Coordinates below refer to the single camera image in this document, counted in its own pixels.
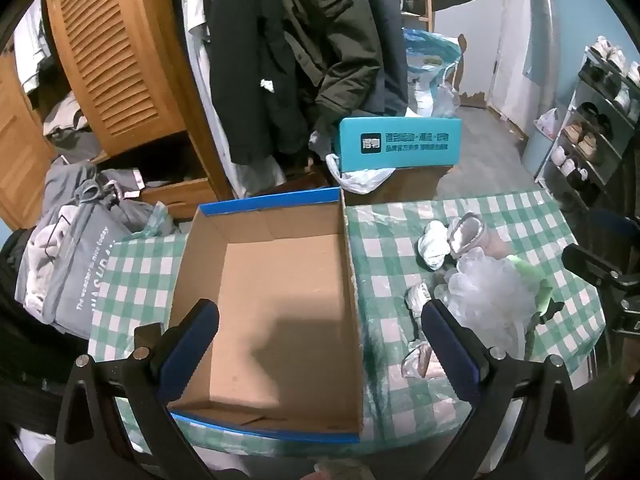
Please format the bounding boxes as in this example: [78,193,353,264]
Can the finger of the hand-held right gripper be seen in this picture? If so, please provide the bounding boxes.
[562,244,623,286]

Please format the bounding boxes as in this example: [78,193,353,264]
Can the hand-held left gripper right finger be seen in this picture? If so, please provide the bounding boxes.
[422,300,586,480]

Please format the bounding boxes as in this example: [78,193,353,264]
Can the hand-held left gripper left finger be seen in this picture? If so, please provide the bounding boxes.
[55,299,221,480]

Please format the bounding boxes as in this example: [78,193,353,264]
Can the small plastic sock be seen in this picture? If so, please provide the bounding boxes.
[405,282,434,319]
[400,342,451,382]

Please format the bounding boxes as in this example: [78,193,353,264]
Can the white mesh bath sponge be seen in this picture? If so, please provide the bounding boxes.
[442,252,538,358]

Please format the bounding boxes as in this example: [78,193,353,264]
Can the light green soft cloth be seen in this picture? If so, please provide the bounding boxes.
[505,255,554,313]

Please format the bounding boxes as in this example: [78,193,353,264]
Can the blue cardboard box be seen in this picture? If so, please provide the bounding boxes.
[165,186,365,445]

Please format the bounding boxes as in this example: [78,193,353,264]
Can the white sock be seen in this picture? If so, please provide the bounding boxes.
[417,220,451,272]

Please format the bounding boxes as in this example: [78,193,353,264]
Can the grey fleece sock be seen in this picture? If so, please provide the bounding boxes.
[446,212,494,257]

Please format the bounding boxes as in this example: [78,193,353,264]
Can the green checked tablecloth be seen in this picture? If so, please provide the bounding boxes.
[87,190,608,461]

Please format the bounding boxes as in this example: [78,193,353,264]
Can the group of shoes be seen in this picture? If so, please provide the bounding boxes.
[550,35,640,196]

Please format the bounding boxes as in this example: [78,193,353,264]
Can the grey printed tote bag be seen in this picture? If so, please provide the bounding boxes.
[14,200,168,337]

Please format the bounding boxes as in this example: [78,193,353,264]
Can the metal shoe rack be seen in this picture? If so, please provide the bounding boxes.
[534,44,640,211]

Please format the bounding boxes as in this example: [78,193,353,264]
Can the white red plastic bag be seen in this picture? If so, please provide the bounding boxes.
[532,107,562,142]

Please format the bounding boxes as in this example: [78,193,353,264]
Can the brown cardboard box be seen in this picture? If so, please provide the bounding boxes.
[345,164,457,207]

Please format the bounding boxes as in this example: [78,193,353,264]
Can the grey clothing pile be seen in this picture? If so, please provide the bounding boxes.
[44,159,162,222]

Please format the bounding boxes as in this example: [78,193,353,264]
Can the teal box lid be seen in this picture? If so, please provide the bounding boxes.
[336,116,463,172]

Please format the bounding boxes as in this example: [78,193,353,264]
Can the clear plastic bag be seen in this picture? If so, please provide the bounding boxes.
[429,79,462,119]

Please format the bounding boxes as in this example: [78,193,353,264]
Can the white door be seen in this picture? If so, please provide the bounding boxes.
[489,0,557,128]

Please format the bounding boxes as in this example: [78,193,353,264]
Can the wooden wardrobe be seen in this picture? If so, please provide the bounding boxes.
[0,0,236,231]

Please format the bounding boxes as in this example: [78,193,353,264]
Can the blue plastic bag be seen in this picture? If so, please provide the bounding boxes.
[402,27,464,117]

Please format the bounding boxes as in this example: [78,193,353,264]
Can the white hanging shirt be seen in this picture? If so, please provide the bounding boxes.
[159,0,217,197]

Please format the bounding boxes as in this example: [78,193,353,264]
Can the black jacket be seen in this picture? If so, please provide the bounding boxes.
[207,0,312,167]

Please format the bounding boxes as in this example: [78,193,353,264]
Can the wooden louvered door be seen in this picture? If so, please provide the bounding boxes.
[44,0,202,147]

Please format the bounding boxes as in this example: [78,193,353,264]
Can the dark navy coat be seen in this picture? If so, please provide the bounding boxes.
[350,0,412,116]

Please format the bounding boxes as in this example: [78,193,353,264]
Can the olive green jacket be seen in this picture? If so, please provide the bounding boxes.
[279,0,387,137]

